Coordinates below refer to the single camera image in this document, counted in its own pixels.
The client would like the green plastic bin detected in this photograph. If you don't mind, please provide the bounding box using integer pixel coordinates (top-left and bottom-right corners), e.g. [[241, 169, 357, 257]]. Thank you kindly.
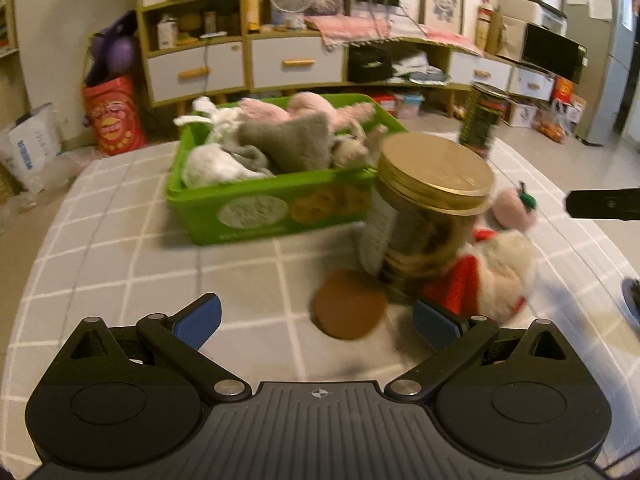
[[166, 93, 403, 245]]

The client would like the grey checked mat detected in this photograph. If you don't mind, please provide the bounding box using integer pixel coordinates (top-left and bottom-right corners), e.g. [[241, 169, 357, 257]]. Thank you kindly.
[[1, 141, 639, 479]]

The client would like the beige dog plush blue dress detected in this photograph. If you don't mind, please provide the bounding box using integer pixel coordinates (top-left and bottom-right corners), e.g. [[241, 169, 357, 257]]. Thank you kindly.
[[331, 119, 388, 169]]

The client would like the brown round cookie toy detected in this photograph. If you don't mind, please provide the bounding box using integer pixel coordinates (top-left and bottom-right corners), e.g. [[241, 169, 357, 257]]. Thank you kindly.
[[312, 269, 388, 340]]

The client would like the red white santa plush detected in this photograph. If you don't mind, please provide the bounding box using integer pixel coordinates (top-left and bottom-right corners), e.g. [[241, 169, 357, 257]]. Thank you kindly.
[[421, 229, 537, 324]]

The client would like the low yellow drawer cabinet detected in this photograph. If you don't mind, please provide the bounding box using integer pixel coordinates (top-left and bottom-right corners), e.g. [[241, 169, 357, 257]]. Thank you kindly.
[[247, 32, 555, 106]]

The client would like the tall yellow shelf cabinet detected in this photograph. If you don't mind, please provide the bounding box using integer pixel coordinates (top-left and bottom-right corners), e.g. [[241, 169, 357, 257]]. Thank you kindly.
[[136, 0, 248, 110]]

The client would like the black bag in shelf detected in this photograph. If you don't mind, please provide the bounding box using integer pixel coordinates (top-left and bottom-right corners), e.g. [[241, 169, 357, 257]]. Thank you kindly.
[[347, 46, 394, 84]]

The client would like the clear storage box blue lid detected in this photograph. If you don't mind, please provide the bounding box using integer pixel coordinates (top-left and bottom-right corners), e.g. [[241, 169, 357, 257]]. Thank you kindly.
[[395, 93, 424, 119]]

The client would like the pink checked cloth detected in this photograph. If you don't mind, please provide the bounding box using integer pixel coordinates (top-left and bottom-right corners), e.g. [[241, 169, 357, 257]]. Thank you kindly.
[[305, 15, 484, 56]]

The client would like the red snack bucket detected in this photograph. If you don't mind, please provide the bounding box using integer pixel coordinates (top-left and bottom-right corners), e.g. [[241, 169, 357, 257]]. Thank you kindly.
[[82, 76, 146, 156]]

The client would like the cartoon girl picture frame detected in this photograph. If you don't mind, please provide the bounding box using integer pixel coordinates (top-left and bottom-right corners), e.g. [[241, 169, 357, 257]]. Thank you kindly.
[[419, 0, 465, 35]]

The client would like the grey plush toy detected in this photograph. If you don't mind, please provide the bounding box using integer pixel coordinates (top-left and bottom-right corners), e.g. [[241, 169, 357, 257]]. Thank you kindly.
[[224, 113, 333, 172]]

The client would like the white brown plush doll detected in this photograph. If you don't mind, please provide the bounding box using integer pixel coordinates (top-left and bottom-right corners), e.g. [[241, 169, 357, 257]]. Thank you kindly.
[[181, 144, 267, 188]]

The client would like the purple ball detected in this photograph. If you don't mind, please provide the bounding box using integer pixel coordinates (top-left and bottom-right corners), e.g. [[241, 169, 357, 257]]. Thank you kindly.
[[106, 37, 137, 76]]

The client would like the tall dark snack can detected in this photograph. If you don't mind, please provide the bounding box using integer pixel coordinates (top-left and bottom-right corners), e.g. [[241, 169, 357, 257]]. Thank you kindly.
[[458, 82, 509, 158]]

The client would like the pink knitted apple toy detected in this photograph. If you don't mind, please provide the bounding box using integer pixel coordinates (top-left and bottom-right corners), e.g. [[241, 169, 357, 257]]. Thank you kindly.
[[491, 181, 538, 233]]

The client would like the white paper bag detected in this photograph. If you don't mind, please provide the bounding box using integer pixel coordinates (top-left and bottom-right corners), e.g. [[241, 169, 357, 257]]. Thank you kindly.
[[1, 103, 62, 194]]

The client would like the glass jar gold lid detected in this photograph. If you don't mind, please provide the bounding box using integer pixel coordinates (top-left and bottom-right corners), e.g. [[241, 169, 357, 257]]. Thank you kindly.
[[358, 132, 495, 304]]

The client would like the white cloth rabbit toy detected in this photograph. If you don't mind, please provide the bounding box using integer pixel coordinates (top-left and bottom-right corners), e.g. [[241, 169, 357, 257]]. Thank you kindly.
[[174, 96, 244, 145]]

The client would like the pink plush bunny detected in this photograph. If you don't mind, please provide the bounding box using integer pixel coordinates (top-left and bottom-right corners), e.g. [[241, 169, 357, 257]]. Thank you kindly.
[[239, 92, 375, 133]]

